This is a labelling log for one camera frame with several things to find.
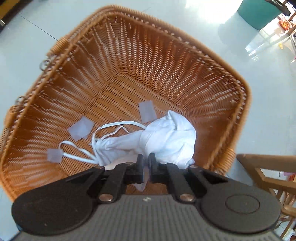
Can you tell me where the white t-shirt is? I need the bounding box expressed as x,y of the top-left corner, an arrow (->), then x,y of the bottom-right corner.
94,110 -> 197,191

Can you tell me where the orange wicker basket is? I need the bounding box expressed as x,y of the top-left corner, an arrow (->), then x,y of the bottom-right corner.
1,5 -> 251,200

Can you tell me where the teal bin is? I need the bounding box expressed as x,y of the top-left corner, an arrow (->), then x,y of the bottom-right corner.
237,0 -> 281,31

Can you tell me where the white drawstring cord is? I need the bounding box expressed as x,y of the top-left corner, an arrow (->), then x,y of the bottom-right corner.
58,120 -> 147,163

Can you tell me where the wooden chair frame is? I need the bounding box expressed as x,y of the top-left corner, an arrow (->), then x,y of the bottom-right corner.
236,154 -> 296,240

